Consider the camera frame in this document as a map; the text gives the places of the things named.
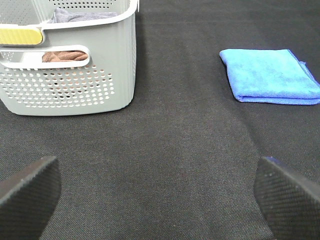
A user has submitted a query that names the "grey perforated plastic basket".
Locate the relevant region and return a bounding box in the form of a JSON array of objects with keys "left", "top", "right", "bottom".
[{"left": 0, "top": 0, "right": 140, "bottom": 116}]

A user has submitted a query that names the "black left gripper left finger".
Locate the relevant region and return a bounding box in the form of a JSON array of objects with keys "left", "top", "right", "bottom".
[{"left": 0, "top": 156, "right": 61, "bottom": 240}]

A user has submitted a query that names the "blue microfibre towel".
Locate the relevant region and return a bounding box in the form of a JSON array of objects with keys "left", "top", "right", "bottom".
[{"left": 219, "top": 49, "right": 320, "bottom": 105}]

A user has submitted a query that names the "yellow basket handle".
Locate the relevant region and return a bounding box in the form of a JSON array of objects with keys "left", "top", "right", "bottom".
[{"left": 0, "top": 28, "right": 44, "bottom": 45}]

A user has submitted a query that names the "brown towel in basket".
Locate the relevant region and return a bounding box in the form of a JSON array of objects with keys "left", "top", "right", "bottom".
[{"left": 42, "top": 50, "right": 88, "bottom": 63}]

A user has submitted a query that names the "grey towel in basket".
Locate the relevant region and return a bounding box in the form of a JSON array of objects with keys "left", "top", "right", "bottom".
[{"left": 48, "top": 8, "right": 118, "bottom": 24}]

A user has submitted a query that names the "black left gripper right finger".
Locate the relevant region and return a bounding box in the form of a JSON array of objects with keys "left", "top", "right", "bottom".
[{"left": 254, "top": 157, "right": 320, "bottom": 240}]

